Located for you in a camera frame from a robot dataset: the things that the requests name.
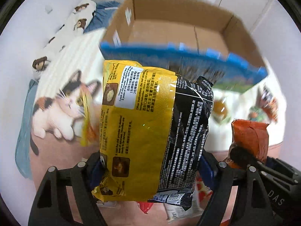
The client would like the red snack packet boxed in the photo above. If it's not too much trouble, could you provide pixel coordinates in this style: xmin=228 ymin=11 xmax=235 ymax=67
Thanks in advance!
xmin=137 ymin=202 xmax=154 ymax=214

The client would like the colourful candy ball bag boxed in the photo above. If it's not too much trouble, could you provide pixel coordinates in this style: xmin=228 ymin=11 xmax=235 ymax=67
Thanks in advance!
xmin=249 ymin=106 xmax=266 ymax=122

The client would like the yellow black noodle multipack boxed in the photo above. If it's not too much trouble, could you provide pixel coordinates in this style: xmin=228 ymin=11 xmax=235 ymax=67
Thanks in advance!
xmin=92 ymin=60 xmax=213 ymax=209

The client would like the wall switch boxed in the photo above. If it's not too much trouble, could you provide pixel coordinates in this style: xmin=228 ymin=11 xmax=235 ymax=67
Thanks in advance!
xmin=45 ymin=5 xmax=52 ymax=14

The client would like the orange snack packet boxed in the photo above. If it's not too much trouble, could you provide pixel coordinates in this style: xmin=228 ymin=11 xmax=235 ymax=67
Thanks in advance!
xmin=225 ymin=119 xmax=269 ymax=169

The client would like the white bear print pillow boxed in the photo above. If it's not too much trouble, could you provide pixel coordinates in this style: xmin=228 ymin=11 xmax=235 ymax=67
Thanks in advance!
xmin=32 ymin=0 xmax=97 ymax=81

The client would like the yellow chip bag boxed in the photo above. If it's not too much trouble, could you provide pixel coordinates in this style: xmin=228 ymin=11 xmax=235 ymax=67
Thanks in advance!
xmin=81 ymin=89 xmax=100 ymax=147

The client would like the white door with handle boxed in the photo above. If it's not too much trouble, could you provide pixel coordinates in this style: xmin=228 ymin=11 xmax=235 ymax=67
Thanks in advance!
xmin=218 ymin=0 xmax=271 ymax=33

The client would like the brown jelly cup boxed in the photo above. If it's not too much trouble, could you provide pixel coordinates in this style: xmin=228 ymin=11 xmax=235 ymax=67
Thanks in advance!
xmin=212 ymin=97 xmax=230 ymax=124

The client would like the striped cat print blanket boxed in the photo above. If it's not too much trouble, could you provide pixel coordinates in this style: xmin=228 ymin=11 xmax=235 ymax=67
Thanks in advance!
xmin=30 ymin=27 xmax=287 ymax=226

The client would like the cardboard box with blue print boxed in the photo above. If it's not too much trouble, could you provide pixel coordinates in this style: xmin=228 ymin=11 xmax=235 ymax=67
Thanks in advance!
xmin=100 ymin=0 xmax=268 ymax=93

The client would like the orange black snack bag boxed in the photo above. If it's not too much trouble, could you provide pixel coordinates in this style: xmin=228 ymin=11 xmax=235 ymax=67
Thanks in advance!
xmin=259 ymin=85 xmax=278 ymax=122

